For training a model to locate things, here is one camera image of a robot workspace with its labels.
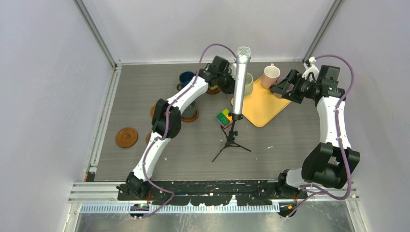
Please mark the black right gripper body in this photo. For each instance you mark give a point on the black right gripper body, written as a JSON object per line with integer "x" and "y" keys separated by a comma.
{"x": 303, "y": 88}

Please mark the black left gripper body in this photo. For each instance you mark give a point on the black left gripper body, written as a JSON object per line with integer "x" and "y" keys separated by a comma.
{"x": 226, "y": 82}

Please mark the light green mug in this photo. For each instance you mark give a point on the light green mug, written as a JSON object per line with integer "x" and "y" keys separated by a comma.
{"x": 248, "y": 84}

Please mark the pink cream mug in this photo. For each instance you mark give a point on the pink cream mug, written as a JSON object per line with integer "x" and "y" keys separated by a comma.
{"x": 270, "y": 75}

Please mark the yellow tray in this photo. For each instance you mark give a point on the yellow tray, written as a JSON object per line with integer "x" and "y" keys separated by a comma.
{"x": 261, "y": 106}

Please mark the dark blue mug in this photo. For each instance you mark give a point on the dark blue mug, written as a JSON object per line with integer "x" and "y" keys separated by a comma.
{"x": 184, "y": 79}

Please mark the brown wooden coaster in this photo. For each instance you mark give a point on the brown wooden coaster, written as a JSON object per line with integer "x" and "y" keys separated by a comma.
{"x": 126, "y": 137}
{"x": 192, "y": 119}
{"x": 213, "y": 90}
{"x": 152, "y": 111}

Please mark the dark walnut wooden coaster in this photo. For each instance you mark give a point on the dark walnut wooden coaster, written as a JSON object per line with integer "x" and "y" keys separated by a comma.
{"x": 148, "y": 137}

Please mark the mauve purple mug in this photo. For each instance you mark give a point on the mauve purple mug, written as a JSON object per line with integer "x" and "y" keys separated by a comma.
{"x": 280, "y": 87}

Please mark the dark green mug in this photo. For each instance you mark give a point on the dark green mug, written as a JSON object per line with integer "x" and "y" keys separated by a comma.
{"x": 190, "y": 111}

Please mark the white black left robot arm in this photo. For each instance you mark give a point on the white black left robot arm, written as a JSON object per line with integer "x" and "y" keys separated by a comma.
{"x": 166, "y": 124}

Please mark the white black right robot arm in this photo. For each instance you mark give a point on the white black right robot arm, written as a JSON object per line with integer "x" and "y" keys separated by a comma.
{"x": 332, "y": 161}

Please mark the silver microphone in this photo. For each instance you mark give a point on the silver microphone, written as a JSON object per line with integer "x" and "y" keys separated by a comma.
{"x": 242, "y": 60}

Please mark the colourful toy brick block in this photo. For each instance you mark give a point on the colourful toy brick block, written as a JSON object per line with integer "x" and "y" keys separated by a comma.
{"x": 224, "y": 119}

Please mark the black microphone tripod stand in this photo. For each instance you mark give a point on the black microphone tripod stand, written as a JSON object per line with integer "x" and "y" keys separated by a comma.
{"x": 230, "y": 137}

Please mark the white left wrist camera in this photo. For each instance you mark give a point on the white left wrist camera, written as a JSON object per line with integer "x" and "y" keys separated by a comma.
{"x": 233, "y": 69}

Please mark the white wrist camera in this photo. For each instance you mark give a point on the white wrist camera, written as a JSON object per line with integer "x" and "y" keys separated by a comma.
{"x": 311, "y": 72}
{"x": 233, "y": 69}

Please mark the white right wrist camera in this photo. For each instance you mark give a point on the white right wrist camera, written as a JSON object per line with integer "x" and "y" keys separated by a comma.
{"x": 311, "y": 72}

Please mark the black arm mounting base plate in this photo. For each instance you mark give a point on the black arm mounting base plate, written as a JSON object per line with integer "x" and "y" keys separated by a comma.
{"x": 209, "y": 193}

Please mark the aluminium front rail frame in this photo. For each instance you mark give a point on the aluminium front rail frame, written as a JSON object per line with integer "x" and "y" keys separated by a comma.
{"x": 101, "y": 197}

